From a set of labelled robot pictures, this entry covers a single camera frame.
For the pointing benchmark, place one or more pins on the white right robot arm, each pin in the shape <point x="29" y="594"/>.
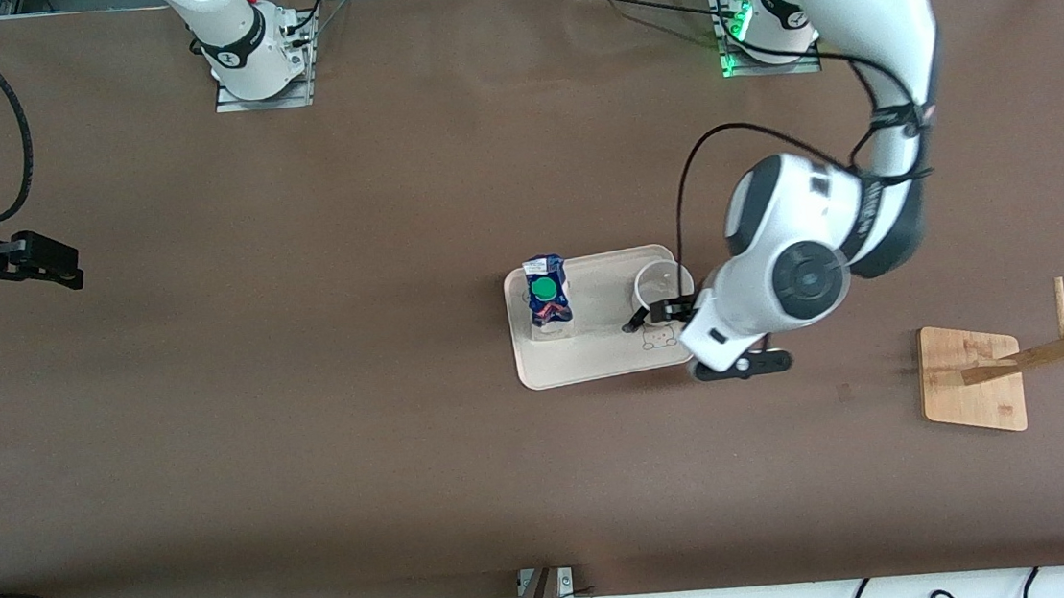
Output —
<point x="230" y="36"/>

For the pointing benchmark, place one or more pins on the beige rabbit print tray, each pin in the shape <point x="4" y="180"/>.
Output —
<point x="605" y="360"/>

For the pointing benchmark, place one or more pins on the wooden cup stand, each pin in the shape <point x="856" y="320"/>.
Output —
<point x="969" y="396"/>

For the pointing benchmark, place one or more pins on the blue white milk carton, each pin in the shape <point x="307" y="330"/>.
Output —
<point x="546" y="288"/>

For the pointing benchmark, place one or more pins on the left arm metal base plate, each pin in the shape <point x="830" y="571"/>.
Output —
<point x="810" y="66"/>

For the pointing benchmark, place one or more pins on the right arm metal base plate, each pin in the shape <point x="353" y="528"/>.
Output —
<point x="231" y="105"/>

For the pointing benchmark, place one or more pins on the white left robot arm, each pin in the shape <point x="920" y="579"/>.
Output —
<point x="795" y="218"/>

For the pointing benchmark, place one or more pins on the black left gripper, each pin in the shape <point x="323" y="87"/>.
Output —
<point x="676" y="307"/>

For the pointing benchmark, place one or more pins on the small metal bracket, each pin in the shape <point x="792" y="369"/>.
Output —
<point x="566" y="580"/>

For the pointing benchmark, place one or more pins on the white smiley face cup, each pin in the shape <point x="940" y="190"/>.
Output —
<point x="660" y="280"/>

